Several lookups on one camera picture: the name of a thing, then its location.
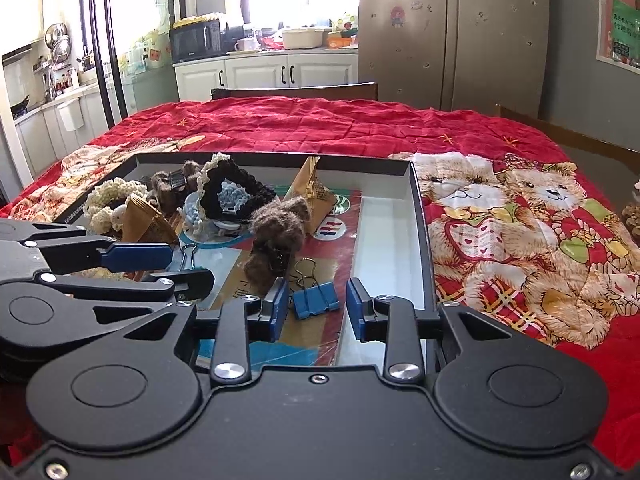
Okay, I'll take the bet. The white hanging bin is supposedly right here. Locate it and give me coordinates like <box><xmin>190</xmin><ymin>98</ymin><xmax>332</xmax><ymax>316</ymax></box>
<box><xmin>56</xmin><ymin>97</ymin><xmax>83</xmax><ymax>133</ymax></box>

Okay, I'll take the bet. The red printed blanket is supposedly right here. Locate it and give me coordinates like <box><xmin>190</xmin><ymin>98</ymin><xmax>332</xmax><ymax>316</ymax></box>
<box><xmin>0</xmin><ymin>95</ymin><xmax>640</xmax><ymax>461</ymax></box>

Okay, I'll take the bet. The brown fuzzy scrunchie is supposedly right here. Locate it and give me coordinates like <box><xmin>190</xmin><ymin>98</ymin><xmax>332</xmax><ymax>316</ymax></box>
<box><xmin>147</xmin><ymin>159</ymin><xmax>206</xmax><ymax>211</ymax></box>
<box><xmin>245</xmin><ymin>196</ymin><xmax>312</xmax><ymax>293</ymax></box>

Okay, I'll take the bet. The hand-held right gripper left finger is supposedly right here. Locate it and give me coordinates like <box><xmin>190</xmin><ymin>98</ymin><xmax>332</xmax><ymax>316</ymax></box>
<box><xmin>120</xmin><ymin>276</ymin><xmax>292</xmax><ymax>386</ymax></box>

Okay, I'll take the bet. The grey kitchen counter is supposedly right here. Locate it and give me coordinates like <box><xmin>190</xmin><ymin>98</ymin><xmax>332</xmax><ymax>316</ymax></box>
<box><xmin>10</xmin><ymin>82</ymin><xmax>123</xmax><ymax>176</ymax></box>

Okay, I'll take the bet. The black microwave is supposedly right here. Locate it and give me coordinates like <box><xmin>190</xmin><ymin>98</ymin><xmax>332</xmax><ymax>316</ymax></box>
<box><xmin>169</xmin><ymin>19</ymin><xmax>223</xmax><ymax>63</ymax></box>

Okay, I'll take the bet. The white kitchen cabinet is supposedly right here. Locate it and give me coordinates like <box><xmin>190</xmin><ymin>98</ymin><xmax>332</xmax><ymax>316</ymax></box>
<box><xmin>172</xmin><ymin>49</ymin><xmax>360</xmax><ymax>103</ymax></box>

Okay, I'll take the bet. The steel double door fridge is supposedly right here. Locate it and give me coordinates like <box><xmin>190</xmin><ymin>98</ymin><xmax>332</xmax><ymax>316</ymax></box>
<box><xmin>357</xmin><ymin>0</ymin><xmax>551</xmax><ymax>111</ymax></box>

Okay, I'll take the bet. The black scrunchie white lace trim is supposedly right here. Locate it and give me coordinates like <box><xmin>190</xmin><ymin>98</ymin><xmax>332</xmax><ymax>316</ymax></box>
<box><xmin>197</xmin><ymin>152</ymin><xmax>278</xmax><ymax>221</ymax></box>

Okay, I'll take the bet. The black framed glass door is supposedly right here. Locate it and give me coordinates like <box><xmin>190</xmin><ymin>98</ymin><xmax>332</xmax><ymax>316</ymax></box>
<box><xmin>75</xmin><ymin>0</ymin><xmax>186</xmax><ymax>131</ymax></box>

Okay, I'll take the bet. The black cardboard box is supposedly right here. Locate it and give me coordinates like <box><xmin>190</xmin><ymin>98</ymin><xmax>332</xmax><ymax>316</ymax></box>
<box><xmin>52</xmin><ymin>151</ymin><xmax>441</xmax><ymax>376</ymax></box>

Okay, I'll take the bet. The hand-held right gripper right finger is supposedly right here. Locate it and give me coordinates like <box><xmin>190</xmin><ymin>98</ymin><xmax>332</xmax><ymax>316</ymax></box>
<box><xmin>345</xmin><ymin>276</ymin><xmax>531</xmax><ymax>386</ymax></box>

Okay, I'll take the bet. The red green gift box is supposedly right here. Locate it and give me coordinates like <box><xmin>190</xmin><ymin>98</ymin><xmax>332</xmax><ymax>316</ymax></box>
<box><xmin>602</xmin><ymin>0</ymin><xmax>640</xmax><ymax>63</ymax></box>

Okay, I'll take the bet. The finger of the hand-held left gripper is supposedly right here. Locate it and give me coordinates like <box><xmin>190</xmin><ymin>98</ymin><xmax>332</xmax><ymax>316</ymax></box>
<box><xmin>0</xmin><ymin>217</ymin><xmax>176</xmax><ymax>276</ymax></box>
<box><xmin>34</xmin><ymin>267</ymin><xmax>216</xmax><ymax>332</ymax></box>

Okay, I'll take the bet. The cream brown crochet scrunchie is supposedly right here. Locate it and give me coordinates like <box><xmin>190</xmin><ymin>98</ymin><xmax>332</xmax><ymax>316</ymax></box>
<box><xmin>82</xmin><ymin>177</ymin><xmax>151</xmax><ymax>236</ymax></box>

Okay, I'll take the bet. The white plastic basin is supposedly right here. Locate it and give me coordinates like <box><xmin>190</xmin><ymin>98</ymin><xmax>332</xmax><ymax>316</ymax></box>
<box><xmin>281</xmin><ymin>27</ymin><xmax>326</xmax><ymax>50</ymax></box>

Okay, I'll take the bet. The blue binder clip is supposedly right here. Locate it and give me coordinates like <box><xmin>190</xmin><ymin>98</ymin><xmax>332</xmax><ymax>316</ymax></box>
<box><xmin>290</xmin><ymin>257</ymin><xmax>341</xmax><ymax>321</ymax></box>

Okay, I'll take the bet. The light blue crochet scrunchie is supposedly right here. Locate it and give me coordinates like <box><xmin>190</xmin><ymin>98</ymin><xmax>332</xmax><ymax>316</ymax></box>
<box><xmin>182</xmin><ymin>180</ymin><xmax>256</xmax><ymax>241</ymax></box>

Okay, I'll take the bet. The printed book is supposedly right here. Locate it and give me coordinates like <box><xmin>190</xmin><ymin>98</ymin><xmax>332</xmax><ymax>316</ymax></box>
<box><xmin>165</xmin><ymin>185</ymin><xmax>363</xmax><ymax>368</ymax></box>

